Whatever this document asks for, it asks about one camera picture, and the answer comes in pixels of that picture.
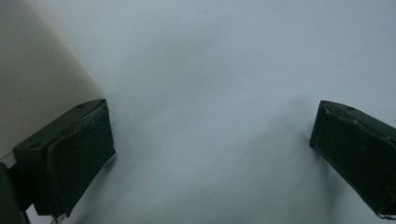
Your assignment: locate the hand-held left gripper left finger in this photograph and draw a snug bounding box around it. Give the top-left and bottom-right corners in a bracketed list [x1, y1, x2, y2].
[12, 98, 117, 218]

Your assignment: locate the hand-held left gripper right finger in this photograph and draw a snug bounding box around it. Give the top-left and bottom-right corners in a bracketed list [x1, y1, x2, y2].
[309, 99, 396, 217]

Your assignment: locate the beige smooth object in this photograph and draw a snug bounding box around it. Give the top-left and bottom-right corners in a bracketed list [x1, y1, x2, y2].
[0, 0, 104, 159]

